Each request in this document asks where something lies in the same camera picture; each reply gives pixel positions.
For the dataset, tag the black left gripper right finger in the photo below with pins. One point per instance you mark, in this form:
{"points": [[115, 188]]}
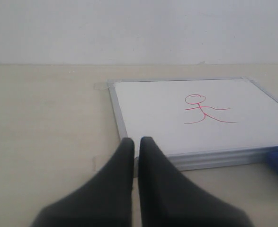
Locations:
{"points": [[110, 190]]}

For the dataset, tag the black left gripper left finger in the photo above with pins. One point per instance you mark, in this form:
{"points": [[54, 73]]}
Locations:
{"points": [[70, 211]]}

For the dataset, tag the white aluminium-framed whiteboard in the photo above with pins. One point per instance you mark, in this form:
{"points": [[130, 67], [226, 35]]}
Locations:
{"points": [[198, 123]]}

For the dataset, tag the clear tape front left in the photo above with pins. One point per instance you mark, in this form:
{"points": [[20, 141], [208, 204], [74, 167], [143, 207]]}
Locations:
{"points": [[99, 161]]}

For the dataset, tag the clear tape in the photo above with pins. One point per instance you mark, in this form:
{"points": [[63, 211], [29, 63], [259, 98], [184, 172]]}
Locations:
{"points": [[99, 161], [247, 79], [104, 85]]}

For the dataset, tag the clear tape back left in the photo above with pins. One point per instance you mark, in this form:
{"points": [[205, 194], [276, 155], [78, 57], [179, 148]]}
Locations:
{"points": [[104, 85]]}

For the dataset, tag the clear tape back right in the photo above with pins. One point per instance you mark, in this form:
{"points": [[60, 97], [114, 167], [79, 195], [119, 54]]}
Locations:
{"points": [[247, 79]]}

